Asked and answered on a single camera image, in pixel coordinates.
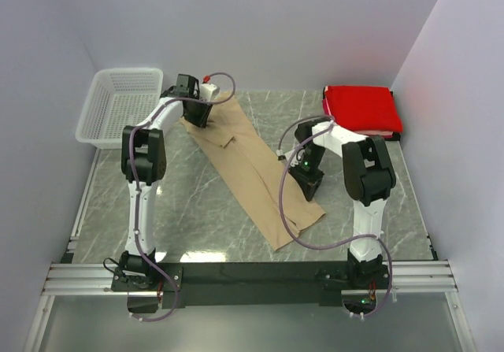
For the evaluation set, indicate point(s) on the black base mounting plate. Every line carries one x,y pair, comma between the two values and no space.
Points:
326,283

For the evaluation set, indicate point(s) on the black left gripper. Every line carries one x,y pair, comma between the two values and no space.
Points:
201,120

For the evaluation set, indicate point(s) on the white plastic basket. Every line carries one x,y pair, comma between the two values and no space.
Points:
117,98

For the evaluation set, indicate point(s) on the beige t-shirt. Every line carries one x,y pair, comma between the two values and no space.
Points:
234,207

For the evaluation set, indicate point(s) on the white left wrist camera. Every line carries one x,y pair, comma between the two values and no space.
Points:
208,91

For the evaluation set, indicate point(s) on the folded red t-shirt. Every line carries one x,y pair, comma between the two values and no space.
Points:
365,110

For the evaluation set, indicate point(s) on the aluminium frame rail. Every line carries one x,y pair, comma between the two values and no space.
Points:
93,279

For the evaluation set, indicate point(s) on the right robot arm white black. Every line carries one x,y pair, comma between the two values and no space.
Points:
368,177

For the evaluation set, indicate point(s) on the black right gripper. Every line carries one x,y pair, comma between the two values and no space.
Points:
309,183

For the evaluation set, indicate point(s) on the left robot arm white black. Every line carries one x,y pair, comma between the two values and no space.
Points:
143,164

